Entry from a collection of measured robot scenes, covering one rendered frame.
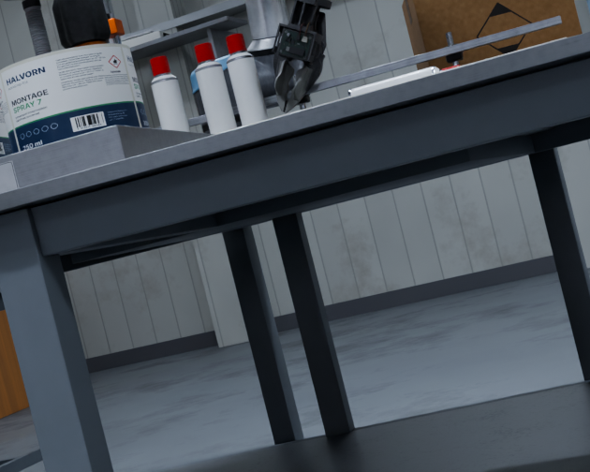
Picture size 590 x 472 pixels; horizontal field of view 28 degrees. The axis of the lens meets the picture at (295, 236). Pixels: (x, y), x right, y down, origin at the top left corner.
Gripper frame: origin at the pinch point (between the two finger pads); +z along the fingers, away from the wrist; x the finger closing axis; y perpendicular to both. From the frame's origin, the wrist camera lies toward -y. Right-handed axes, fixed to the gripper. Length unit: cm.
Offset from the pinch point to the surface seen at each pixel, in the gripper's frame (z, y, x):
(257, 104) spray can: 1.2, 2.2, -4.9
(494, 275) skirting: 84, -632, 28
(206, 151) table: 6, 85, 13
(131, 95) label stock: 4, 52, -10
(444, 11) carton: -25.2, -18.0, 21.0
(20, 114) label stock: 10, 59, -22
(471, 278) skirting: 91, -635, 13
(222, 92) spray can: 0.7, 2.0, -12.0
